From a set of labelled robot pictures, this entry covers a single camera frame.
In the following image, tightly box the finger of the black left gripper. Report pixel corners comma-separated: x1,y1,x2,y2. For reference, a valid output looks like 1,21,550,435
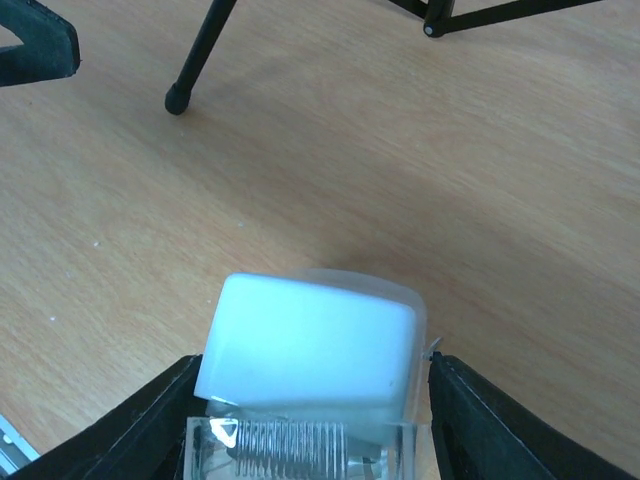
1,0,80,87

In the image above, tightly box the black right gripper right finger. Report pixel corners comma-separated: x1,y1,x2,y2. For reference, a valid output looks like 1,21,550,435
428,352,633,479

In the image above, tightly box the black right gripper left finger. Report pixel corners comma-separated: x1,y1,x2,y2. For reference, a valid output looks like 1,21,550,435
1,355,203,479

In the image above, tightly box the white metronome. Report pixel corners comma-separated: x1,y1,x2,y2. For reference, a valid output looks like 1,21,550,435
194,269,427,442

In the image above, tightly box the black tripod music stand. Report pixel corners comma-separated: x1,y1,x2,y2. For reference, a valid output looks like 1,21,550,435
163,0,611,117

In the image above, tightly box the aluminium front rail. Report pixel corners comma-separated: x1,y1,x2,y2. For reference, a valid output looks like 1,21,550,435
0,415,40,479

